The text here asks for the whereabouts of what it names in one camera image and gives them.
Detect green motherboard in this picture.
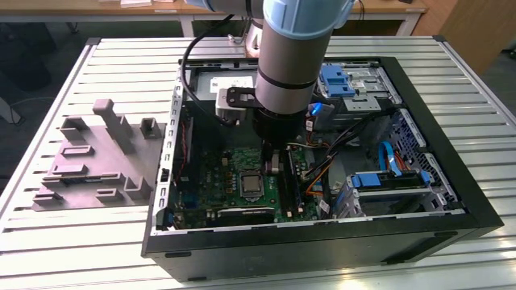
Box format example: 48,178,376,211
168,141,323,230

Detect blue drive carrier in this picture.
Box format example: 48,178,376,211
319,65,356,98

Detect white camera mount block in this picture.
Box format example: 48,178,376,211
215,86,262,122

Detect black cable bundle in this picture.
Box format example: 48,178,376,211
302,108,396,182

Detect black PC case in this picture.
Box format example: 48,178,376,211
140,56,506,283

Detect metal disk bay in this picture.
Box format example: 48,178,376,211
346,181,464,218

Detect long black cable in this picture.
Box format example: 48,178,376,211
179,13,243,126

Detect grey power supply unit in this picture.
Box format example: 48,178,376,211
183,71,263,149

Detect metal drive cage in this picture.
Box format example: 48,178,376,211
311,63,404,131

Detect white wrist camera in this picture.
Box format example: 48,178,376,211
307,101,336,129

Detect RAM stick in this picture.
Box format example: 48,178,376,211
60,177,104,184

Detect flat blue data cable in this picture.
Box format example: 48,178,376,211
379,141,404,178

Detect black office chair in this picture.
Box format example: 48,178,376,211
0,22,56,91

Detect wooden cabinet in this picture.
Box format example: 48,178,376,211
414,0,516,76

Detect hard disk in blue carrier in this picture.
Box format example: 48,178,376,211
350,169,434,190

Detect orange wires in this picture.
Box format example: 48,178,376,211
304,175,328,200

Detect black RAM slot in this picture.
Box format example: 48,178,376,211
278,144,296,217

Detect black cable with silver plug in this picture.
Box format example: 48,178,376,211
227,14,248,45

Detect grey parts rack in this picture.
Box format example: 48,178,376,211
31,98,168,212

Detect CPU socket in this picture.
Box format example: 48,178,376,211
240,171,267,201

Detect metal socket cover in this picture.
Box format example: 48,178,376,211
240,171,267,198

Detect black graphics card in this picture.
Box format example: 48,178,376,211
215,207,278,227

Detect white metal leg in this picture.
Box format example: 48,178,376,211
0,96,22,124

